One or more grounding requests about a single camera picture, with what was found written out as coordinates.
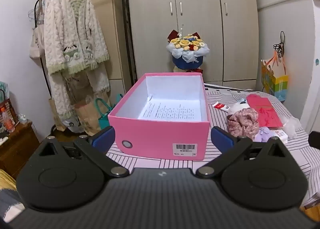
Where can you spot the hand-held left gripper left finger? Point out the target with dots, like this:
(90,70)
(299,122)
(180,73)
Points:
(103,139)

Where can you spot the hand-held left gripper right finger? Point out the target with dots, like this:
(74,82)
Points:
(221,139)

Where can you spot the pink floral scrunchie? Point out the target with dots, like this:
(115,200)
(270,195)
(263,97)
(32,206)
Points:
(242,121)

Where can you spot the white panda plush toy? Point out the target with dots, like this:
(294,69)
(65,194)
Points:
(241,102)

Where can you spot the red envelope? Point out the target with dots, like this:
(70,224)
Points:
(265,114)

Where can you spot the pink cardboard box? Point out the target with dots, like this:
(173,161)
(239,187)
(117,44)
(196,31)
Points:
(155,139)

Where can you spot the teal gift bag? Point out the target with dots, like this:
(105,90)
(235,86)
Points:
(103,119)

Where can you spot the brown paper bag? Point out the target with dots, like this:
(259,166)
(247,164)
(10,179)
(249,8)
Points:
(86,119)

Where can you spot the clear plastic bag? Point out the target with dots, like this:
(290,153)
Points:
(290,125)

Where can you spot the red and white tube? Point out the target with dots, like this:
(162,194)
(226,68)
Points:
(220,106)

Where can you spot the small white box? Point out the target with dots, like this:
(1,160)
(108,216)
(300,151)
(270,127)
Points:
(280,134)

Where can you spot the white printed plastic bag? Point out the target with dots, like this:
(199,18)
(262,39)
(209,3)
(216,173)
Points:
(71,124)

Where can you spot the small purple plush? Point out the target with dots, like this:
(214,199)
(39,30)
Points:
(263,134)

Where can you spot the white door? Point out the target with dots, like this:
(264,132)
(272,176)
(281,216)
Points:
(312,94)

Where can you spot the black clothes rack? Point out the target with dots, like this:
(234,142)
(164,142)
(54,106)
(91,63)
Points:
(53,130)

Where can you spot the printed paper sheet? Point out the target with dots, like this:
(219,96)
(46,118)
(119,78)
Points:
(172,112)

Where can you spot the colourful paper gift bag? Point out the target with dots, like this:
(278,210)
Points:
(275,84)

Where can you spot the blue round sticker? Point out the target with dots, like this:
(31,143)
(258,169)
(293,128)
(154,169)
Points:
(317,62)

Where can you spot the wooden nightstand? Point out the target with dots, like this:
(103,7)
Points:
(17,144)

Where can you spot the flower bouquet with blue wrap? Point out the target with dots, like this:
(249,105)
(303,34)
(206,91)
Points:
(187,51)

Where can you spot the black metal pole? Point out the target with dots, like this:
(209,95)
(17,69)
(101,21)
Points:
(130,44)

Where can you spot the red patterned bag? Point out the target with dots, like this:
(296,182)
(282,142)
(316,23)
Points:
(7,109)

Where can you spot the yellow quilted cloth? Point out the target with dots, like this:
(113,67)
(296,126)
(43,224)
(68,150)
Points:
(6,180)

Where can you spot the grey wardrobe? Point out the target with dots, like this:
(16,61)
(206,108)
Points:
(195,31)

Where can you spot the white knitted cardigan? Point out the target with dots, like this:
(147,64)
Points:
(72,31)

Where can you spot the beige tote bag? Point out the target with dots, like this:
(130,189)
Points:
(36,44)

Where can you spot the cream tall cabinet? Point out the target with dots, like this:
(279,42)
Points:
(110,19)

